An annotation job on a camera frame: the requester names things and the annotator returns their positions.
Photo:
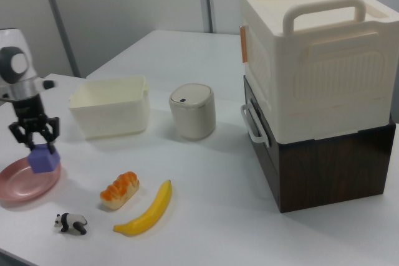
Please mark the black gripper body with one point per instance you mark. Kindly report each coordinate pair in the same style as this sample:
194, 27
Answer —
28, 108

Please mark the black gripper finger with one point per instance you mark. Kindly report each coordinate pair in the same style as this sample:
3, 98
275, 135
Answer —
50, 135
23, 136

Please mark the purple cube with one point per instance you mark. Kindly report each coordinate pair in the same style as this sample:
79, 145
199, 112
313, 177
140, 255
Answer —
43, 160

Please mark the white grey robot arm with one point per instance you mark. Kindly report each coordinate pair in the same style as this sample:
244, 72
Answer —
15, 60

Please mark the pink plate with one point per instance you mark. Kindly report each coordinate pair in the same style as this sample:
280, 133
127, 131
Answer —
18, 185

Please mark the white square plastic bin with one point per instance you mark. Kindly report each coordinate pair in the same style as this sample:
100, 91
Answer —
109, 119

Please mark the small panda figurine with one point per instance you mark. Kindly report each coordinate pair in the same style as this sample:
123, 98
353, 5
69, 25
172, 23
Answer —
71, 220

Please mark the toy bread with orange topping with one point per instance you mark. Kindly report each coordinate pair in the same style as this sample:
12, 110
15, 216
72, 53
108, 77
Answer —
120, 192

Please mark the yellow banana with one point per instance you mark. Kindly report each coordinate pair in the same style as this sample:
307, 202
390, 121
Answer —
152, 210

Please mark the small beige lidded trash can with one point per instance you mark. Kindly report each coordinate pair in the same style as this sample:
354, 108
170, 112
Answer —
193, 116

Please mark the dark wood drawer box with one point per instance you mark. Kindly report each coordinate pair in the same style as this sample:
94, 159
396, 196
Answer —
330, 172

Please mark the cream plastic storage box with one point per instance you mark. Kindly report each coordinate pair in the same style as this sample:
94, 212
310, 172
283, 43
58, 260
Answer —
327, 76

